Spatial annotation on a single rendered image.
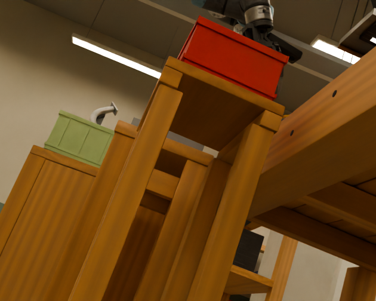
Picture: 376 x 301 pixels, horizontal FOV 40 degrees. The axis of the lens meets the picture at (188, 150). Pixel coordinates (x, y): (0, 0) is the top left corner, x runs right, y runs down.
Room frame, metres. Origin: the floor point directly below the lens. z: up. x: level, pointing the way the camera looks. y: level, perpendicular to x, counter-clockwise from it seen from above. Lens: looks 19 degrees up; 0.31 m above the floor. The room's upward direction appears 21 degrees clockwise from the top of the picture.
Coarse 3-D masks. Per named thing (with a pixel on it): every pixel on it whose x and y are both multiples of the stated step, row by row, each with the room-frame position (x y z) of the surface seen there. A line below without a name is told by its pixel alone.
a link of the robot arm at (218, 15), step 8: (192, 0) 1.36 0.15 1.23; (200, 0) 1.34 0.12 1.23; (208, 0) 1.34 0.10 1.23; (216, 0) 1.33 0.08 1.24; (224, 0) 1.32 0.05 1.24; (208, 8) 1.36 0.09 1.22; (216, 8) 1.35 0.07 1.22; (224, 8) 1.34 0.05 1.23; (216, 16) 1.64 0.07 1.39; (224, 16) 1.64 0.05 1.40
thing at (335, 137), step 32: (320, 96) 1.01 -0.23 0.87; (352, 96) 0.85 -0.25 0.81; (288, 128) 1.16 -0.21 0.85; (320, 128) 0.95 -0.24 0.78; (352, 128) 0.86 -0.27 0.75; (288, 160) 1.11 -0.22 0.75; (320, 160) 1.04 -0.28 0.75; (352, 160) 0.99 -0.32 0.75; (256, 192) 1.43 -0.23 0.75; (288, 192) 1.33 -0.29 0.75
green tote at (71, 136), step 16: (64, 112) 1.99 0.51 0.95; (64, 128) 1.99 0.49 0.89; (80, 128) 2.00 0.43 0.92; (96, 128) 2.00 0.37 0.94; (48, 144) 1.99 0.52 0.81; (64, 144) 1.99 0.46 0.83; (80, 144) 2.00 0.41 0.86; (96, 144) 2.00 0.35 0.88; (80, 160) 2.00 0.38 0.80; (96, 160) 2.00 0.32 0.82
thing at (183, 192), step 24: (120, 144) 1.54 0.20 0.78; (120, 168) 1.54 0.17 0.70; (192, 168) 1.55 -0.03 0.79; (96, 192) 1.54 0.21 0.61; (144, 192) 1.80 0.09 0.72; (168, 192) 1.56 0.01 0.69; (192, 192) 1.55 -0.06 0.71; (96, 216) 1.54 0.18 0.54; (168, 216) 1.55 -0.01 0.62; (72, 240) 1.54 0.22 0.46; (168, 240) 1.55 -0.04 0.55; (72, 264) 1.54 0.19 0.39; (168, 264) 1.55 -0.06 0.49; (48, 288) 1.54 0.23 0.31; (72, 288) 1.54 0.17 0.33; (144, 288) 1.55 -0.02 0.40
